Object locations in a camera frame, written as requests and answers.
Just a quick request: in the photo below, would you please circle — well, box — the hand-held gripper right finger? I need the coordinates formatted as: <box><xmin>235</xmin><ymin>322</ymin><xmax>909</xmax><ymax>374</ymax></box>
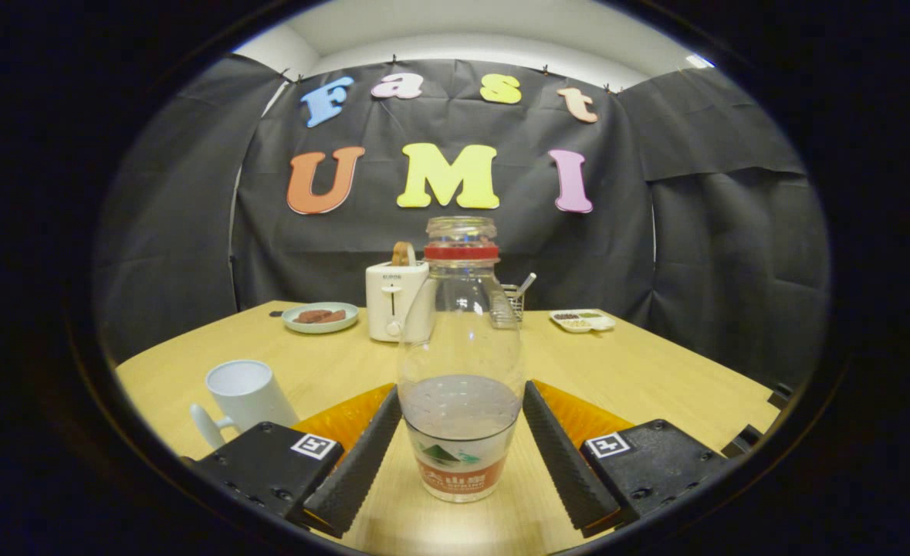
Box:
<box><xmin>523</xmin><ymin>379</ymin><xmax>741</xmax><ymax>540</ymax></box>

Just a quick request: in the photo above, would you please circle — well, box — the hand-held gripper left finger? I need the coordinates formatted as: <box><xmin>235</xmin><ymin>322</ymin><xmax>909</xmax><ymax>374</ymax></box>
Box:
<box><xmin>181</xmin><ymin>384</ymin><xmax>403</xmax><ymax>540</ymax></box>

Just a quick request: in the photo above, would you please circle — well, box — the white cup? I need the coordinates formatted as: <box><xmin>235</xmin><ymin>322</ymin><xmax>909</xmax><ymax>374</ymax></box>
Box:
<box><xmin>189</xmin><ymin>359</ymin><xmax>299</xmax><ymax>451</ymax></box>

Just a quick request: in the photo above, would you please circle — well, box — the clear plastic juice bottle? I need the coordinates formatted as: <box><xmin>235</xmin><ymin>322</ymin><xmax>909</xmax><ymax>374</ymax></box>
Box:
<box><xmin>397</xmin><ymin>216</ymin><xmax>526</xmax><ymax>504</ymax></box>

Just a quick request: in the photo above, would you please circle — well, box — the wooden table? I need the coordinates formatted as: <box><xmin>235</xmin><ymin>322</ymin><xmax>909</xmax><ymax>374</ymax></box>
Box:
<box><xmin>115</xmin><ymin>300</ymin><xmax>781</xmax><ymax>556</ymax></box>

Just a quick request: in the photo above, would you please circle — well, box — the pale green plate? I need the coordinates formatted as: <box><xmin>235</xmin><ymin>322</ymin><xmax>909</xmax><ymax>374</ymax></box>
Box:
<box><xmin>282</xmin><ymin>302</ymin><xmax>360</xmax><ymax>334</ymax></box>

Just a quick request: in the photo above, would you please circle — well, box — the white divided dish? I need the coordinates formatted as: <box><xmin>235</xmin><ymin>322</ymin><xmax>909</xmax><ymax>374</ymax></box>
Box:
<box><xmin>550</xmin><ymin>309</ymin><xmax>616</xmax><ymax>334</ymax></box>

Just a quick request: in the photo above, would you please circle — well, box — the white toaster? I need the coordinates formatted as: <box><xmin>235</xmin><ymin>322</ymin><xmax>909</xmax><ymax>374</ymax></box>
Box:
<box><xmin>365</xmin><ymin>260</ymin><xmax>434</xmax><ymax>344</ymax></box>

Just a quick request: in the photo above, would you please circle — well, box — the black backdrop cloth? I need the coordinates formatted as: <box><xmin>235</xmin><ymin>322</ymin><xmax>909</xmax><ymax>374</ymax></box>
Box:
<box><xmin>93</xmin><ymin>54</ymin><xmax>832</xmax><ymax>387</ymax></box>

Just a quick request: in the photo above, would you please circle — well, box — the metal wire basket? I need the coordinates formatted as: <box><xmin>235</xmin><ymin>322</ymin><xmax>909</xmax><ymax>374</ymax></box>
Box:
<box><xmin>493</xmin><ymin>283</ymin><xmax>526</xmax><ymax>323</ymax></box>

